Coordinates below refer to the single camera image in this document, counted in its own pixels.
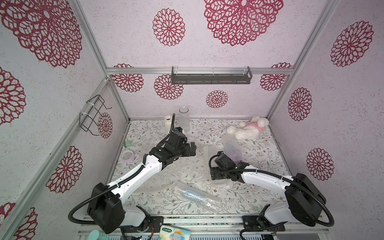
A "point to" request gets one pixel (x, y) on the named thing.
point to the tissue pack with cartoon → (171, 232)
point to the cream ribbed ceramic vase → (168, 121)
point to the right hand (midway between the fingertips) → (215, 170)
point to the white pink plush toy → (250, 130)
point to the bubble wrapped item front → (198, 197)
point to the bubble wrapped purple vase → (232, 143)
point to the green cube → (127, 143)
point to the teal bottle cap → (95, 235)
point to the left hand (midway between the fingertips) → (189, 148)
